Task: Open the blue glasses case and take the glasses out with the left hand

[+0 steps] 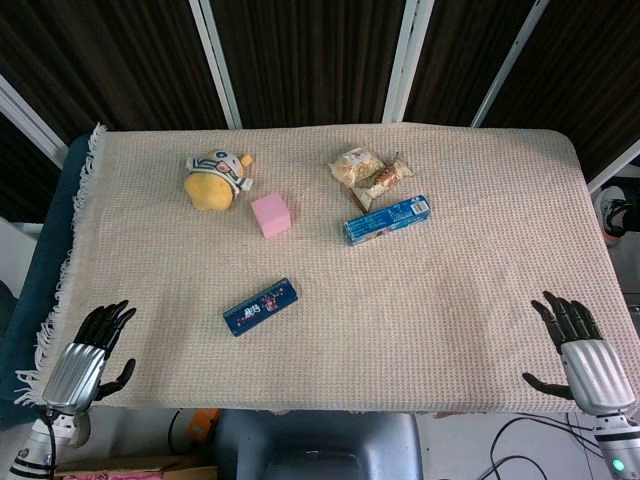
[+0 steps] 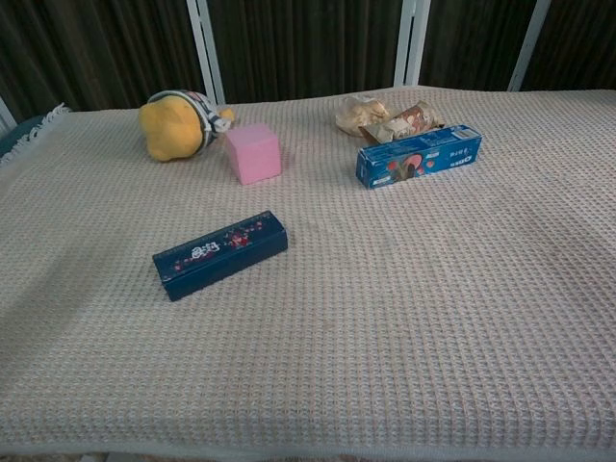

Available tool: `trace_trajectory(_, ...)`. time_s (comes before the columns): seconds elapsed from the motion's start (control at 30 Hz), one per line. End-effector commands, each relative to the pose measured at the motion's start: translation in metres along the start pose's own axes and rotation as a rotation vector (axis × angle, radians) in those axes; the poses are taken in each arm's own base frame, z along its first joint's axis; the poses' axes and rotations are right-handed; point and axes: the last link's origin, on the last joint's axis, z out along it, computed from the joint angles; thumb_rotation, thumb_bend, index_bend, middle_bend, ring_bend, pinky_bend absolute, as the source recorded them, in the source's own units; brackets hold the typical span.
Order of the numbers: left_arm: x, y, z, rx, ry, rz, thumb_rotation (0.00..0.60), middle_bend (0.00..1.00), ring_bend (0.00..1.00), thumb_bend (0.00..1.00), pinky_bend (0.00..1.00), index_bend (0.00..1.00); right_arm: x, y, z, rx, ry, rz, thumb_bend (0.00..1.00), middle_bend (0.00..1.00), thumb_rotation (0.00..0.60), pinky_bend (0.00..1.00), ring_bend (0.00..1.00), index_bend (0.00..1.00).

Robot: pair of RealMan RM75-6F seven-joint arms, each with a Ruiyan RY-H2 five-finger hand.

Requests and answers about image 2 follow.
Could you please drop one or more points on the pink foam cube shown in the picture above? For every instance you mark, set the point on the pink foam cube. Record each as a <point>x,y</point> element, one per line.
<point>255,154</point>

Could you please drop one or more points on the teal blue table pad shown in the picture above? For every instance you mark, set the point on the teal blue table pad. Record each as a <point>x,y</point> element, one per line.
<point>14,135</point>

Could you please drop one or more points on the clear bread snack bag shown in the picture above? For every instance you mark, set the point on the clear bread snack bag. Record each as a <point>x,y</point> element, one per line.
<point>358,113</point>

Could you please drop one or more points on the yellow plush toy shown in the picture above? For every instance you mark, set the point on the yellow plush toy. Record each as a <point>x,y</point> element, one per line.
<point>168,127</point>

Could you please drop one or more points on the blue Oreo cookie box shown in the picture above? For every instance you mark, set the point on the blue Oreo cookie box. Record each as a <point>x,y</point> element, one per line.
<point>414,161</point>

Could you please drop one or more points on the white metal frame post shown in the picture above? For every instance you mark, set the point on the white metal frame post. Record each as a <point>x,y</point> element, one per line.
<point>5,115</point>
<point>411,43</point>
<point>529,43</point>
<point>206,48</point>

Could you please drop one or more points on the brown snack wrapper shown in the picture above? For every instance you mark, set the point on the brown snack wrapper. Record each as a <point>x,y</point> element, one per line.
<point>409,120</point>

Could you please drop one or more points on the beige waffle weave cloth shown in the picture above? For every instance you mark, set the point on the beige waffle weave cloth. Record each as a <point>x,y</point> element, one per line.
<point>385,313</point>

